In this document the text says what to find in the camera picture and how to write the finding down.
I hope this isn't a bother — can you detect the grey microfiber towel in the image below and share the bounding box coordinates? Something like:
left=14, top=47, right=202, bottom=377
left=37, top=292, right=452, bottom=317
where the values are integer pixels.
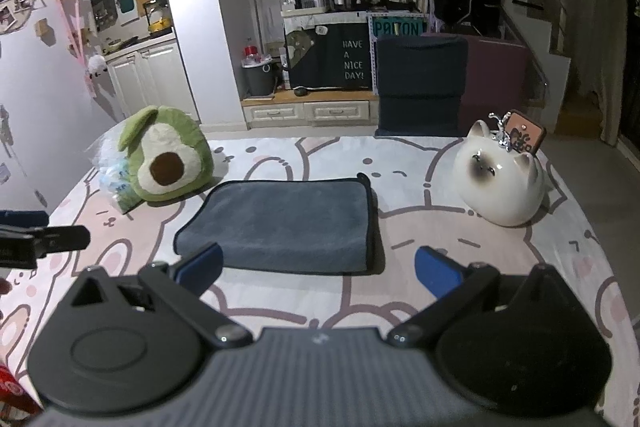
left=174, top=173, right=378, bottom=275

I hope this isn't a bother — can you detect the plastic bag of tissues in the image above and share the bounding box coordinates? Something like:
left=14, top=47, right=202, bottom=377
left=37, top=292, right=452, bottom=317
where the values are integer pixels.
left=86, top=127, right=142, bottom=215

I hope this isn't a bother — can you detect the white ceramic cat figurine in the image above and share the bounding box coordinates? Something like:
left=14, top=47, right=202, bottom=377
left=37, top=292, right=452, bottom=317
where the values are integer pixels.
left=452, top=120, right=546, bottom=228

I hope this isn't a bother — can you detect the green avocado plush toy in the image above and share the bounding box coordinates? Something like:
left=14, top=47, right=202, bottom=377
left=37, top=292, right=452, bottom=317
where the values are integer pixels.
left=117, top=105, right=214, bottom=202

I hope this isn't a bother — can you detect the red box corner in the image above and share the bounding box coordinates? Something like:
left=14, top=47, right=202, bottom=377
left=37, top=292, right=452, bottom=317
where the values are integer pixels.
left=0, top=363, right=42, bottom=426

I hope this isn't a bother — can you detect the orange card sign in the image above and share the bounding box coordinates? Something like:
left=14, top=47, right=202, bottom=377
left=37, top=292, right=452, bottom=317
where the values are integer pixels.
left=504, top=109, right=547, bottom=155

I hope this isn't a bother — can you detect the white kitchen base cabinet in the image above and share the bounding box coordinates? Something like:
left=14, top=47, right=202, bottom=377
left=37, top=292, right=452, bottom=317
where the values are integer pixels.
left=106, top=34, right=201, bottom=122

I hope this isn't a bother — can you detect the white drawer cabinet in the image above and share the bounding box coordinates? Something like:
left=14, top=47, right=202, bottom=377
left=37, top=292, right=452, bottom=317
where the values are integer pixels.
left=241, top=90, right=378, bottom=129

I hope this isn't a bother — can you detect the dark blue chair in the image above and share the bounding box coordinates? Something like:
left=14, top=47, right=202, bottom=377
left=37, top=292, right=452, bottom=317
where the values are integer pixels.
left=375, top=36, right=469, bottom=136

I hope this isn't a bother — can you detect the grey trash bin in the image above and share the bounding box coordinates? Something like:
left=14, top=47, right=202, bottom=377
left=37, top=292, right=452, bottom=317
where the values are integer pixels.
left=242, top=58, right=276, bottom=98

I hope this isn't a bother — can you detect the black Have A Nice Day curtain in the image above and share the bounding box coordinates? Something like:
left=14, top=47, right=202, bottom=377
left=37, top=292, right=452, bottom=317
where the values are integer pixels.
left=285, top=23, right=372, bottom=91

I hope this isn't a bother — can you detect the teal Paton sign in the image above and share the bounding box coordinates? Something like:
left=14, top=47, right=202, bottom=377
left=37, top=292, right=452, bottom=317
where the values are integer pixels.
left=369, top=14, right=428, bottom=39

